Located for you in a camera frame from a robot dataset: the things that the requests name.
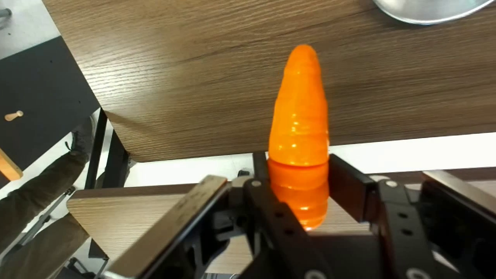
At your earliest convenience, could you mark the black slanted shelf leg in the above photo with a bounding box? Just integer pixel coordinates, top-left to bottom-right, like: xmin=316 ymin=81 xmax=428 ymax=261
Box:
xmin=84 ymin=108 xmax=132 ymax=191

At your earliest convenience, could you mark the orange toy carrot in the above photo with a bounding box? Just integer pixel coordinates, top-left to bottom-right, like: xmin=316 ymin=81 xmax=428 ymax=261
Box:
xmin=267 ymin=44 xmax=333 ymax=233

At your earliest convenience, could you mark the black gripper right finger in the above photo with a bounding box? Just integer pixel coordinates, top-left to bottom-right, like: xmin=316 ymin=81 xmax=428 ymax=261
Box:
xmin=329 ymin=154 xmax=439 ymax=279

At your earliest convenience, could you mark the raised wooden shelf board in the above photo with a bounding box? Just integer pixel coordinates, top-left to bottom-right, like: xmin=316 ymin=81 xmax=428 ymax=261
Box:
xmin=65 ymin=170 xmax=496 ymax=279

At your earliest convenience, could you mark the small wooden peg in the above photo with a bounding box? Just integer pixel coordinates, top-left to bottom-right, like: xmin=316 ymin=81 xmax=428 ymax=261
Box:
xmin=3 ymin=109 xmax=25 ymax=125

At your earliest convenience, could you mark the silver metal pan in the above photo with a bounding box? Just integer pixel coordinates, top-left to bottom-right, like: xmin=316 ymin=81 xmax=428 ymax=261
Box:
xmin=371 ymin=0 xmax=496 ymax=27

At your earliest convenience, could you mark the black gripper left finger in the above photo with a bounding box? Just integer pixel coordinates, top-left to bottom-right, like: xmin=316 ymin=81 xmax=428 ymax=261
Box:
xmin=242 ymin=153 xmax=335 ymax=279

